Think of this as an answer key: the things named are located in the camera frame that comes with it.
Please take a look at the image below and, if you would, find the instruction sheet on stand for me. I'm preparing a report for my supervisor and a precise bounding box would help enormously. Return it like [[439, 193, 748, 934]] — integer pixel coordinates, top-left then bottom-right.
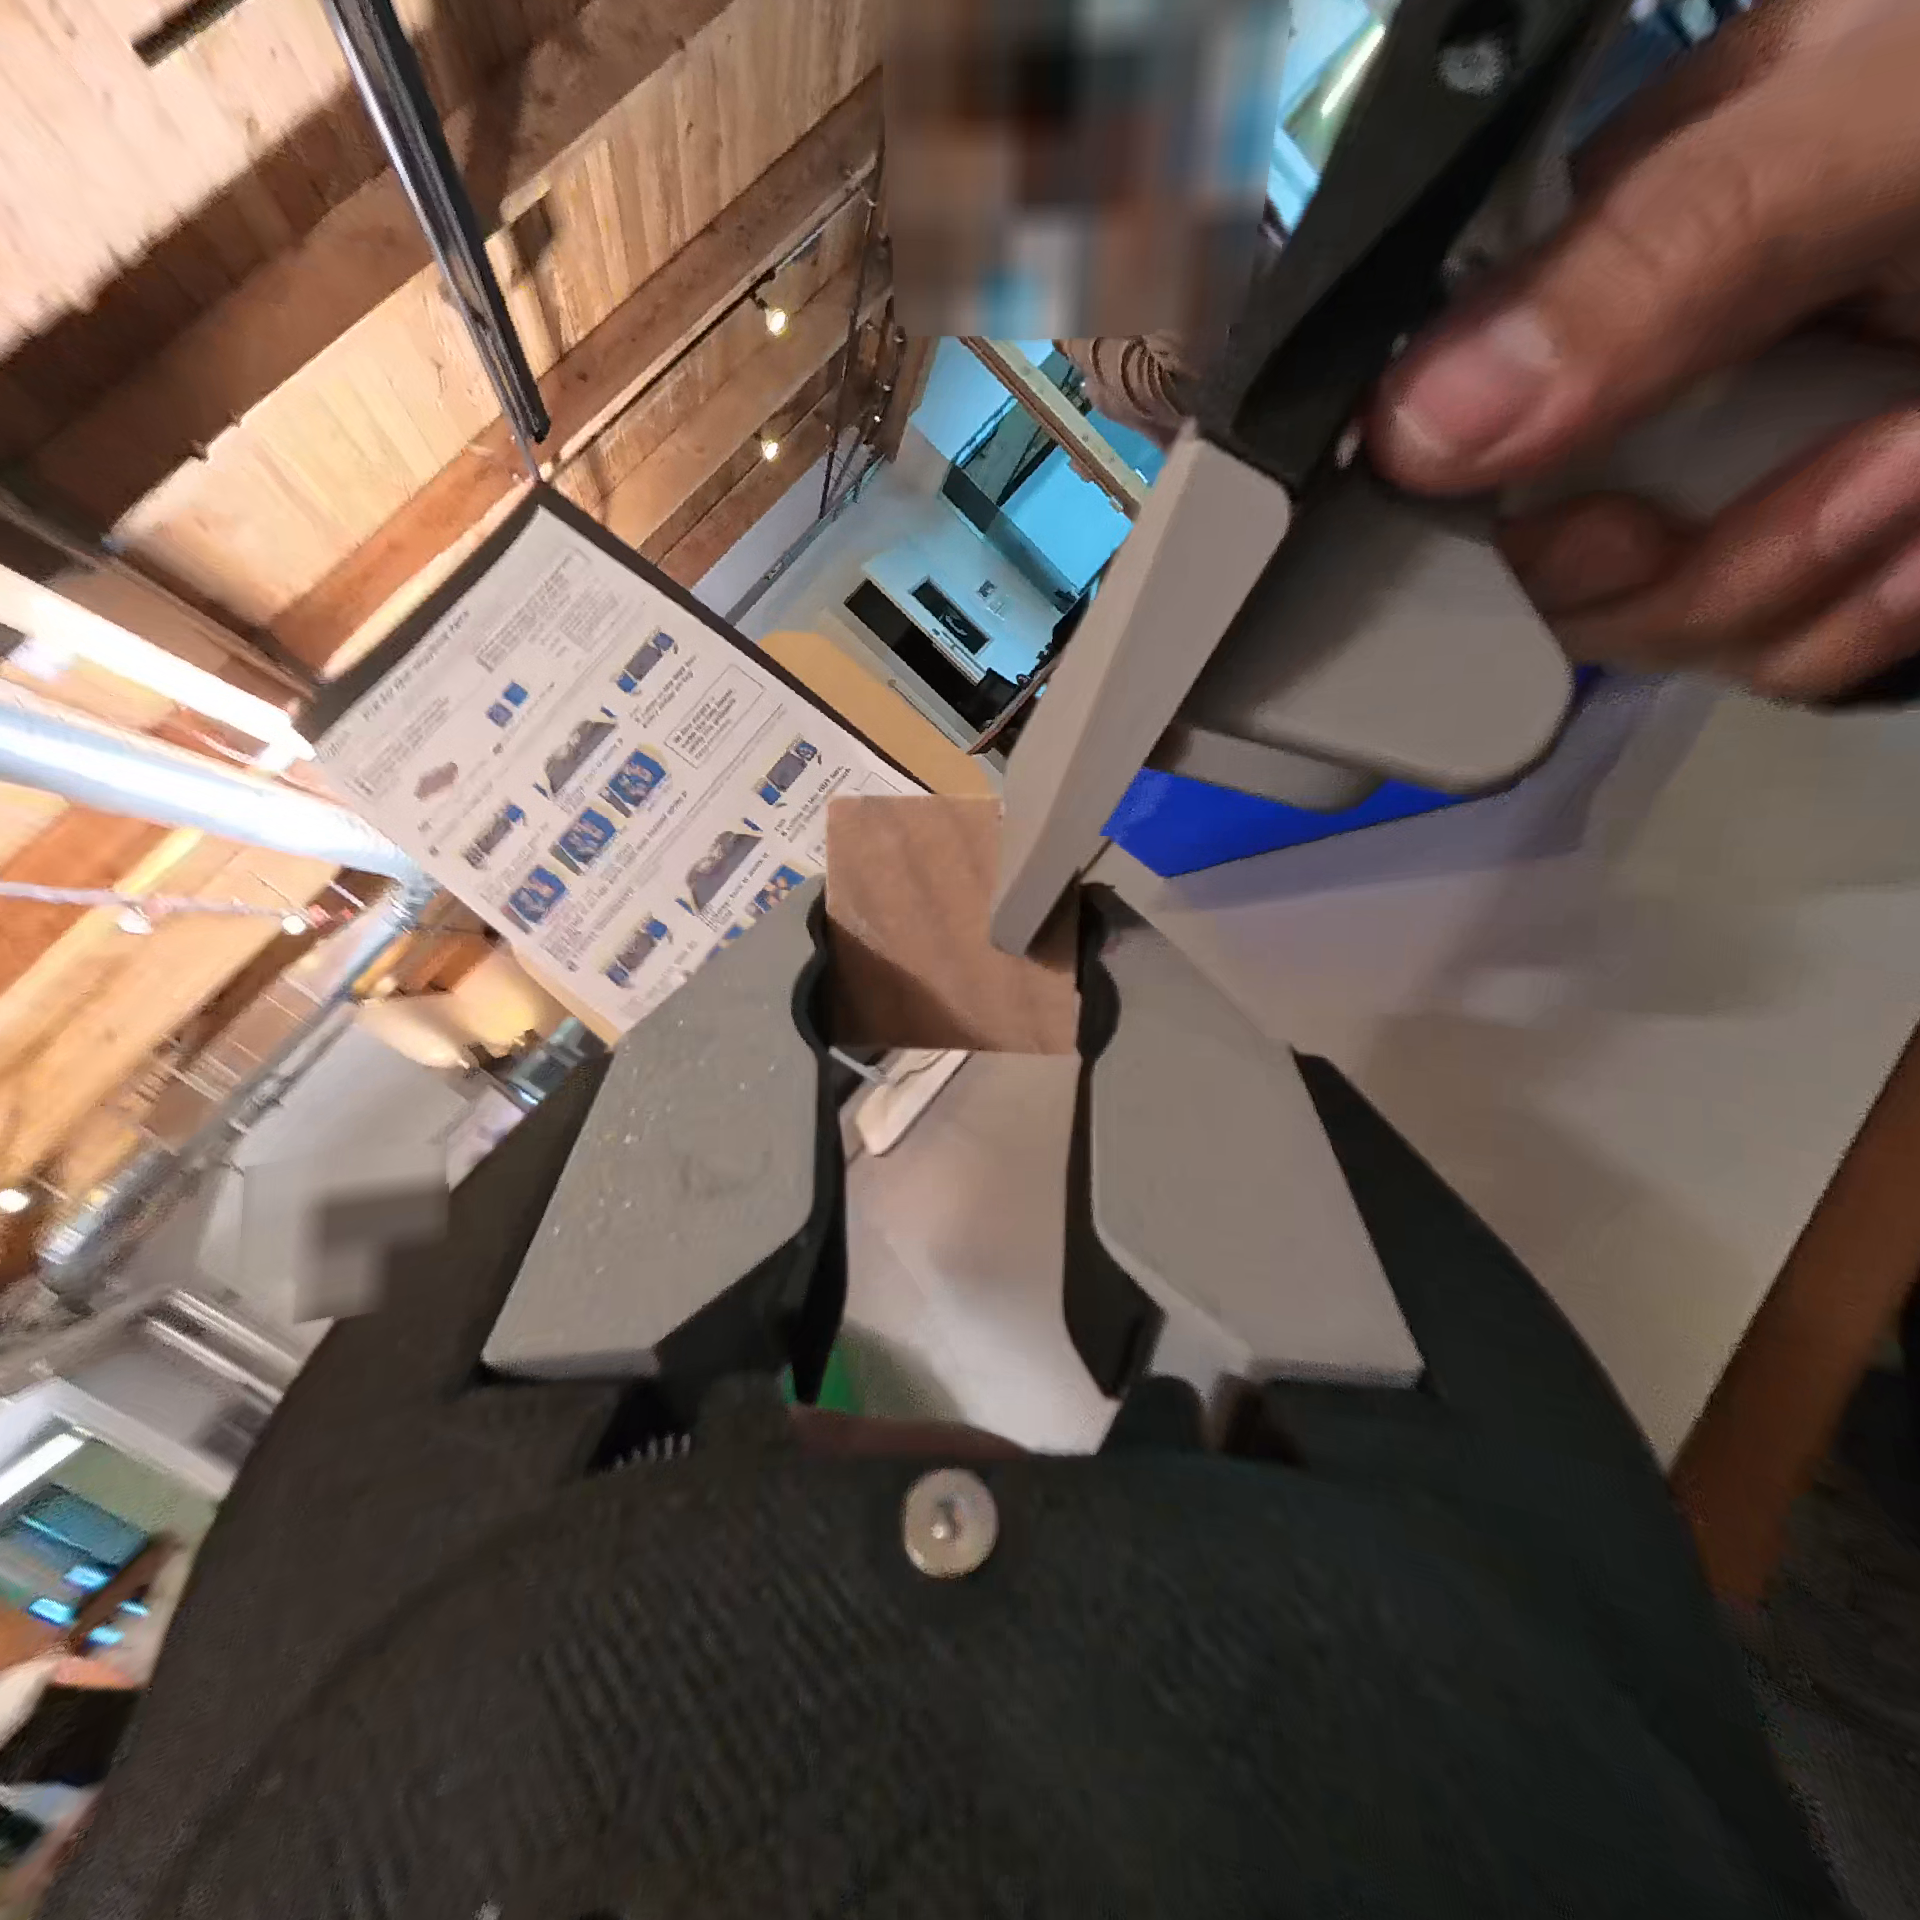
[[307, 486, 1009, 1162]]

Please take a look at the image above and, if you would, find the wooden cube with blue mark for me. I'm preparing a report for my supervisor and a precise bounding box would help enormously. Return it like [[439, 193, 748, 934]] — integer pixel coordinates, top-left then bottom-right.
[[823, 795, 1086, 1057]]

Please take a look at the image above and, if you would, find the person's right hand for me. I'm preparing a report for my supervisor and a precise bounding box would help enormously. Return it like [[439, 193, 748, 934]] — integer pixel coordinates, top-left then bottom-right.
[[1364, 0, 1920, 706]]

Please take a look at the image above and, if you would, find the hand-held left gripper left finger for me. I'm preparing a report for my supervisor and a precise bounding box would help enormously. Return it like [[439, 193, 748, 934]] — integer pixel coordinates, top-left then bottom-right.
[[479, 895, 849, 1407]]

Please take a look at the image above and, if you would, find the silver ventilation duct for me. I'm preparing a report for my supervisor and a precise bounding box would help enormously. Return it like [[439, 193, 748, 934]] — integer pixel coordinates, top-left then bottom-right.
[[0, 697, 443, 1277]]

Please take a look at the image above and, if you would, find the blue plastic bin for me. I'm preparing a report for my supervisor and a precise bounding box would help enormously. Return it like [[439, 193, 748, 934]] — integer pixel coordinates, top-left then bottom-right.
[[1101, 667, 1606, 882]]

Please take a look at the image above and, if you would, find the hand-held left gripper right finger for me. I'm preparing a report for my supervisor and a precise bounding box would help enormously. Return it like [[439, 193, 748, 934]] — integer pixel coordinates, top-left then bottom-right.
[[1058, 884, 1426, 1404]]

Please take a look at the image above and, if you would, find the black ceiling rail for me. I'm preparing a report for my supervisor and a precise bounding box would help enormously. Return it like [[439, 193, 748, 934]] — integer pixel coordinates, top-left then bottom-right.
[[323, 0, 554, 449]]

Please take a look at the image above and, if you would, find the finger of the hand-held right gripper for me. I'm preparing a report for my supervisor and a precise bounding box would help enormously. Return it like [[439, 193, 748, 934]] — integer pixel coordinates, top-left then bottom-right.
[[989, 422, 1297, 962], [1170, 481, 1578, 818]]

